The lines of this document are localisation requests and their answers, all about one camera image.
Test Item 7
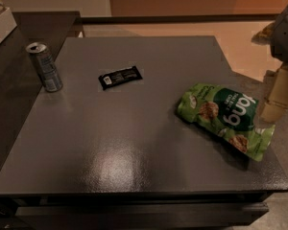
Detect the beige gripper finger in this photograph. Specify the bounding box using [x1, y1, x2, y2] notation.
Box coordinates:
[259, 63, 288, 123]
[252, 23, 275, 44]

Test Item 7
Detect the green rice chip bag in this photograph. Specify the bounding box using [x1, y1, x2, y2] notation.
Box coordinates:
[177, 83, 276, 162]

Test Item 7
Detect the black snack bar wrapper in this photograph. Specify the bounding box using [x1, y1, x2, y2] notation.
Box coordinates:
[98, 66, 142, 90]

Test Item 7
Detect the silver blue drink can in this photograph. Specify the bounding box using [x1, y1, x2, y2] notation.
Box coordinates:
[26, 42, 63, 92]

